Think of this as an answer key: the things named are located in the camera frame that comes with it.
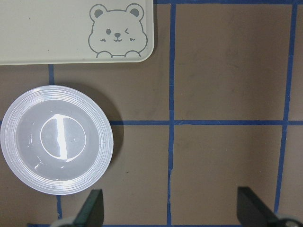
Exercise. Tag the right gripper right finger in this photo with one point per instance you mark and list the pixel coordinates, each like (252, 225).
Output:
(252, 211)

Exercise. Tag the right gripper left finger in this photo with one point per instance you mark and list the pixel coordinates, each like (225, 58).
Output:
(92, 212)

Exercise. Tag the white ribbed plate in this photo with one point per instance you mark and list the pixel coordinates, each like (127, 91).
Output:
(56, 140)

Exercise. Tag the cream bear tray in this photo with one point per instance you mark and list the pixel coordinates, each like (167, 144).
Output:
(75, 31)

